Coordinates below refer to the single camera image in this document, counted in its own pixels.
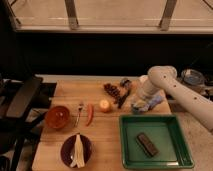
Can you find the dark purple plate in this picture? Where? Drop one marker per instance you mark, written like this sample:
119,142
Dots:
68,146

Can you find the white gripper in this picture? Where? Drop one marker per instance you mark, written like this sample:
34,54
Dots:
143,95

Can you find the dark chocolate bar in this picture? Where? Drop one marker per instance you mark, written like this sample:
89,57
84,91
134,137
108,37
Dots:
147,145

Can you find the black chair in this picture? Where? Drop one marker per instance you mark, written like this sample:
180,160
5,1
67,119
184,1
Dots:
14,128

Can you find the small orange fruit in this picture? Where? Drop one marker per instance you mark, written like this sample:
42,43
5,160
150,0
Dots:
105,105

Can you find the green plastic tray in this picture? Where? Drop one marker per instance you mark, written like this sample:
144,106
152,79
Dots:
165,133

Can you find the round metal dish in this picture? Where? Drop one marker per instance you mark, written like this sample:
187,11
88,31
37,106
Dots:
192,77

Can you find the light blue towel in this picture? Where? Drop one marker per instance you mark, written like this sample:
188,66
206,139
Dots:
140,105

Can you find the dark grape bunch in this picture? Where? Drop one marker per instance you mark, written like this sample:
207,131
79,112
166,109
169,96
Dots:
112,90

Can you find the metal fork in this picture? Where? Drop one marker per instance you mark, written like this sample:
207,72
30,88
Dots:
80,107

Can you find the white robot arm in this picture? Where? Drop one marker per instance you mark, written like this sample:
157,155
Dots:
164,78

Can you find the black spatula utensil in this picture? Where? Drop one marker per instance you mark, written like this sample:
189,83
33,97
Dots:
126,86

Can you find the red bowl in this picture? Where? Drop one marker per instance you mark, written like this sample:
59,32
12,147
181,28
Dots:
57,117

